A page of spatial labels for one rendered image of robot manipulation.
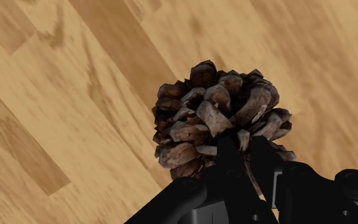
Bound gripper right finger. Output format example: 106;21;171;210
249;136;358;224

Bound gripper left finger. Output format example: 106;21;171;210
123;135;279;224

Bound brown pine cone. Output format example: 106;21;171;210
151;59;297;198

